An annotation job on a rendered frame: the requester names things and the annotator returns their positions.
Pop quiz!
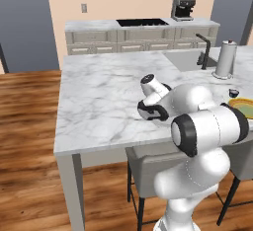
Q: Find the yellow and green plate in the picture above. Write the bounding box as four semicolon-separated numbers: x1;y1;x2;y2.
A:
227;98;253;120

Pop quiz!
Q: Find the small dark yogurt container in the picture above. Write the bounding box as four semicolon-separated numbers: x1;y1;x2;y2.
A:
228;88;240;99

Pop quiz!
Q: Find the black tap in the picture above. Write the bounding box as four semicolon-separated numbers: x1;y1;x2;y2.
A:
195;33;211;71

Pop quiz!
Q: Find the grey base cupboard run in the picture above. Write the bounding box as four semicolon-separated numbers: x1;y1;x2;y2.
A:
64;19;221;56

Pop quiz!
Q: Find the grey stool with black legs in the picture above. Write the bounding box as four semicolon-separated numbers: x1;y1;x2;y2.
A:
215;135;253;227
125;141;192;231

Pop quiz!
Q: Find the black hob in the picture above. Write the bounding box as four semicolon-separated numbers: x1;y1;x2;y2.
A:
116;18;170;28

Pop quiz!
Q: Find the black coffee machine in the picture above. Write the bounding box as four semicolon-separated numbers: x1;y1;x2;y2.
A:
170;0;197;23

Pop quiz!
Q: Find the white paper towel roll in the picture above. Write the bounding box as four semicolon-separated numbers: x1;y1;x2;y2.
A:
211;39;238;80

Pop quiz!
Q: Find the grey sink basin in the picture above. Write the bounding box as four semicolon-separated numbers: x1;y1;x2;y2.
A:
163;48;220;73

